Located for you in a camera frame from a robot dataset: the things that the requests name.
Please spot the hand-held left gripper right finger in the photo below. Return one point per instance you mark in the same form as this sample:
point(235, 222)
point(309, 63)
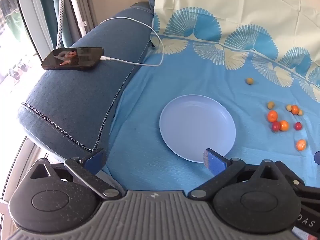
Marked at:
point(215, 161)

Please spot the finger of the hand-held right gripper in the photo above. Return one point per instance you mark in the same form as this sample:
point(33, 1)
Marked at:
point(317, 158)

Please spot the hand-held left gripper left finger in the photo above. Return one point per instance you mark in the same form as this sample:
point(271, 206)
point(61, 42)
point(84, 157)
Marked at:
point(96, 161)

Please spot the small mandarin orange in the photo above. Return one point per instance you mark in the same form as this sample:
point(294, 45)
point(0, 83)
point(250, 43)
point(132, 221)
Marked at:
point(295, 109)
point(272, 115)
point(284, 125)
point(301, 144)

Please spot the red cherry tomato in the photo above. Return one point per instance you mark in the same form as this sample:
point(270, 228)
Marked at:
point(298, 126)
point(275, 126)

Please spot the light blue plate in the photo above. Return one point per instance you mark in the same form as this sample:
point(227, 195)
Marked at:
point(195, 127)

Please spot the yellow-brown longan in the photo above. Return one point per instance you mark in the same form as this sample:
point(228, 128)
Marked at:
point(249, 81)
point(270, 104)
point(300, 112)
point(289, 107)

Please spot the blue sofa armrest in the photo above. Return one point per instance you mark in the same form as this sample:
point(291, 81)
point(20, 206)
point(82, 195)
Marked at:
point(82, 105)

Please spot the blue fan-print bedsheet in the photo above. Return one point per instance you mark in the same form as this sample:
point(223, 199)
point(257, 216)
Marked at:
point(200, 75)

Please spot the black smartphone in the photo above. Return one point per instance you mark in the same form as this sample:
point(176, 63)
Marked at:
point(72, 58)

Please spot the white garment steamer stand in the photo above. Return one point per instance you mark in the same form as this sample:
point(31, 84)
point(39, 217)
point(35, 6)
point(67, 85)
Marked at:
point(77, 12)

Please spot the curtain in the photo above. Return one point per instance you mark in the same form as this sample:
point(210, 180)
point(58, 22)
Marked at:
point(53, 5)

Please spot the hanging clothes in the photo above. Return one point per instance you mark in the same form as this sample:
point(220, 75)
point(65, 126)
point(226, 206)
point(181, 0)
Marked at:
point(10, 7)

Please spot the white window frame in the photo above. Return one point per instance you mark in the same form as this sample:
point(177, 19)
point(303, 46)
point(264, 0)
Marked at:
point(32, 22)

